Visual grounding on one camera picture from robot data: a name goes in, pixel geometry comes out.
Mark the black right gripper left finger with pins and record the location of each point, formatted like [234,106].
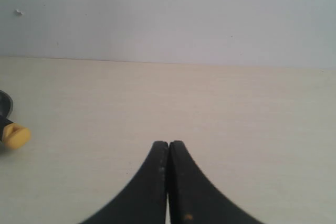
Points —
[144,198]

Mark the round steel plate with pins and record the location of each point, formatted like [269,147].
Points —
[6,104]

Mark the yellow black claw hammer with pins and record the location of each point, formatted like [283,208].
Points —
[13,135]

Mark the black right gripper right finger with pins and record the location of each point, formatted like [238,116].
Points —
[192,196]

